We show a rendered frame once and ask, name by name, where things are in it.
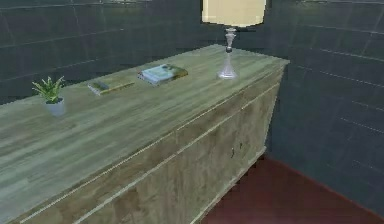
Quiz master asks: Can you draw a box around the green and yellow book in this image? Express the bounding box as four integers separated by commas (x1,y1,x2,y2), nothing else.
87,79,136,97

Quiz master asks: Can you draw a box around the pale wooden sideboard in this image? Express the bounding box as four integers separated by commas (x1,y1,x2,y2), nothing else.
0,43,290,224

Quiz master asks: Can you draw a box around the small green houseplant grey pot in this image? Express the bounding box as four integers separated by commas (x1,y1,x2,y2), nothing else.
31,76,67,118

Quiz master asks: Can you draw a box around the table lamp with cream shade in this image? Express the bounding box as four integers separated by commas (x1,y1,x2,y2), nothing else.
201,0,268,80

